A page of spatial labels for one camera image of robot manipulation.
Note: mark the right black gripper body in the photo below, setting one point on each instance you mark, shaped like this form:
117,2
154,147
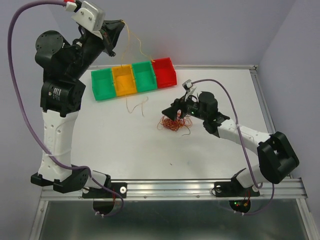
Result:
191,107

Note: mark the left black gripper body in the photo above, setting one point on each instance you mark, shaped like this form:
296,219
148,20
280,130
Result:
93,46

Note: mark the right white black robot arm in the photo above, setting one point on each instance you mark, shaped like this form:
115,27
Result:
276,157

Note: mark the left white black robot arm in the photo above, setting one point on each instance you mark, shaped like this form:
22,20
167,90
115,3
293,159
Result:
61,95

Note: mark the red bin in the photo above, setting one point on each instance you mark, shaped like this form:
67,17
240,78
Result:
164,72

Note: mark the leftmost green bin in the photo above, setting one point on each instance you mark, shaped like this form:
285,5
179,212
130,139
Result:
102,82

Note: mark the green bin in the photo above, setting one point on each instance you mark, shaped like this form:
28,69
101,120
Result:
102,82
145,78

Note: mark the yellow bin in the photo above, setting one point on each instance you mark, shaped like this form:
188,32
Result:
124,80

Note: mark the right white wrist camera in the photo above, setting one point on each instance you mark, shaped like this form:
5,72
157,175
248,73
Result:
189,89

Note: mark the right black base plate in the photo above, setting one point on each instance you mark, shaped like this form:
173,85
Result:
229,189

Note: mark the aluminium front rail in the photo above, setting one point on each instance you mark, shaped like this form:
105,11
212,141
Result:
176,190

